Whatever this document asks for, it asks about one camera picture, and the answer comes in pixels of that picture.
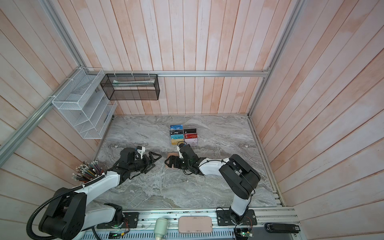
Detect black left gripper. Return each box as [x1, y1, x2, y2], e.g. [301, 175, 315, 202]
[129, 151, 162, 174]

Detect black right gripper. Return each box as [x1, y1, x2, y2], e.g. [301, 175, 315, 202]
[165, 154, 193, 169]

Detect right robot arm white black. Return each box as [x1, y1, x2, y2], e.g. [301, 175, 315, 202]
[165, 142, 261, 224]

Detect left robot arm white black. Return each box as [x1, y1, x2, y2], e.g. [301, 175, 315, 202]
[27, 146, 162, 240]

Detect gold credit card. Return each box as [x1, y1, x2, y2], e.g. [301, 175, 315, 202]
[171, 139, 184, 146]

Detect teal credit card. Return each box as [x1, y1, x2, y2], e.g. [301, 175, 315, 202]
[171, 134, 184, 141]

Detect black credit card left column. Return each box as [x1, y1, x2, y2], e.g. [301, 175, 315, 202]
[170, 130, 184, 135]

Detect black credit card column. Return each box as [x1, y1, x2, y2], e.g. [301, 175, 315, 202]
[184, 128, 197, 134]
[170, 130, 184, 135]

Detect red credit card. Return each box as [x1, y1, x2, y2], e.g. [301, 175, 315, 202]
[184, 133, 198, 139]

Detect black credit card right column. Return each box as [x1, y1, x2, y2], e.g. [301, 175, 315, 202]
[184, 128, 197, 134]

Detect pink rectangular case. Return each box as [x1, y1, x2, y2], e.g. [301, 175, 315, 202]
[178, 216, 213, 234]

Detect bundle of coloured pens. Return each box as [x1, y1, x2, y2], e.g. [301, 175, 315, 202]
[72, 160, 105, 183]

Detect black mesh basket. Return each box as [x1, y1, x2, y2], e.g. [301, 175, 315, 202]
[101, 73, 160, 101]

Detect black stapler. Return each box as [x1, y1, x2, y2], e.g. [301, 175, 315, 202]
[264, 223, 301, 234]

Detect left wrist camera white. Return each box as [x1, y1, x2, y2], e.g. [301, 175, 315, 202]
[135, 146, 146, 160]

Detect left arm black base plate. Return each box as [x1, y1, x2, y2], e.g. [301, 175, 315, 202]
[97, 212, 139, 230]

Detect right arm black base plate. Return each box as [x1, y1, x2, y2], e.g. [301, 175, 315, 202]
[216, 209, 257, 226]

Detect white wire mesh shelf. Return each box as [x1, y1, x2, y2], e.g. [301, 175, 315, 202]
[52, 68, 118, 140]

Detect black corrugated cable hose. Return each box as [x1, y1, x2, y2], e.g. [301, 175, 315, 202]
[26, 175, 106, 240]

